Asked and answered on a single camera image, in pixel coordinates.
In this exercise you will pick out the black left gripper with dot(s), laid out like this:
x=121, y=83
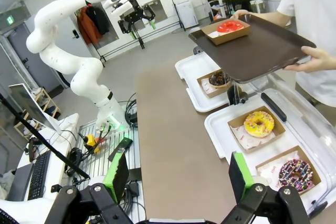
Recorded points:
x=134, y=11

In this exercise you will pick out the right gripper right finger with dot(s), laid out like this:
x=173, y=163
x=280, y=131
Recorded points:
x=240, y=176

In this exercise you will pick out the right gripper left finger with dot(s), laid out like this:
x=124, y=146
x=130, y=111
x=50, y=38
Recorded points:
x=116, y=176

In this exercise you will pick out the brown cardboard donut box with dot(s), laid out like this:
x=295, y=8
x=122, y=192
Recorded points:
x=225, y=40
x=265, y=166
x=210, y=94
x=236, y=123

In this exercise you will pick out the white printed paper liner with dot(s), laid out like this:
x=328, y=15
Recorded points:
x=213, y=34
x=267, y=175
x=242, y=140
x=204, y=86

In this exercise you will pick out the chocolate donut rainbow sprinkles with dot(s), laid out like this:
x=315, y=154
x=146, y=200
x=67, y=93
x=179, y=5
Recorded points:
x=286, y=182

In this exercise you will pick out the red glazed donut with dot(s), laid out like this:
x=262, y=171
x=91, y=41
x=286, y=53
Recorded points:
x=223, y=27

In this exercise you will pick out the dark brown serving tray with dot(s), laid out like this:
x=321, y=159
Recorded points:
x=262, y=51

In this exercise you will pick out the person's right forearm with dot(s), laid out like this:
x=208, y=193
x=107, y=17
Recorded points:
x=267, y=17

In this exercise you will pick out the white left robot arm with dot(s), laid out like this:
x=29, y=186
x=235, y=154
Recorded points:
x=84, y=72

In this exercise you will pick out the yellow sprinkled donut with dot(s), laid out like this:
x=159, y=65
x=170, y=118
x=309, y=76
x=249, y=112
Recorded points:
x=252, y=129

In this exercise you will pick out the person in white shirt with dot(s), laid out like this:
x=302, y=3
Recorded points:
x=315, y=11

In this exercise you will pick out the person's right hand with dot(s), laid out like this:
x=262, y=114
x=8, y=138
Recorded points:
x=239, y=14

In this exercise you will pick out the person's left hand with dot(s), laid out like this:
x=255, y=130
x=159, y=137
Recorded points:
x=320, y=61

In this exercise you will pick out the black clothes rack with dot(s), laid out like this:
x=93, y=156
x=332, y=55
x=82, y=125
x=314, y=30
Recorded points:
x=141, y=43

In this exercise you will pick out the black jacket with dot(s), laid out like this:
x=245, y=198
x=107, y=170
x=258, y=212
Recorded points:
x=99, y=19

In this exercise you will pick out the yellow emergency stop button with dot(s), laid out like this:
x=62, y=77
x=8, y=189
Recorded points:
x=92, y=141

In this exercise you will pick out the white air purifier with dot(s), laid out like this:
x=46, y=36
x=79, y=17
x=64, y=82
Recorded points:
x=186, y=14

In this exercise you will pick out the white display tray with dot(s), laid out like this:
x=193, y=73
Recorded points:
x=218, y=129
x=189, y=72

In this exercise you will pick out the orange jacket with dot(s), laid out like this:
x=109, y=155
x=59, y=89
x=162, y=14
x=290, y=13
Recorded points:
x=86, y=27

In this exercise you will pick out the white computer desk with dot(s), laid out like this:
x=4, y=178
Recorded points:
x=56, y=166

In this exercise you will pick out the black keyboard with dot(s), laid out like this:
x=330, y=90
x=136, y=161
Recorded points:
x=39, y=174

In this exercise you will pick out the black tripod pole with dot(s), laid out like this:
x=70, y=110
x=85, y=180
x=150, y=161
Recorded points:
x=39, y=136

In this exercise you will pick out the dark grey laptop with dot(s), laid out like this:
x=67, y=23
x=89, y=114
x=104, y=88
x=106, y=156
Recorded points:
x=19, y=182

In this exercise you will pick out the wooden shelf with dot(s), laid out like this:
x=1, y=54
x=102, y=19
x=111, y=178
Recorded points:
x=46, y=103

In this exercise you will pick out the silver computer monitor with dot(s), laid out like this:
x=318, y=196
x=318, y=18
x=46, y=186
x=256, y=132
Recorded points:
x=29, y=106

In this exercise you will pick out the grey door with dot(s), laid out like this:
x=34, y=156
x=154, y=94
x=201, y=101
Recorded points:
x=31, y=58

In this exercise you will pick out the green exit sign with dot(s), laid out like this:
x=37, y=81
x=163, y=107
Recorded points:
x=10, y=20

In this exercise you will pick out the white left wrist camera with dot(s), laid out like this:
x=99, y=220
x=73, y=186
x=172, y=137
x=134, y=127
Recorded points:
x=118, y=1

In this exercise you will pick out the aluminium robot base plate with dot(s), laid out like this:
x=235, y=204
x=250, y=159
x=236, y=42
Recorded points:
x=105, y=129

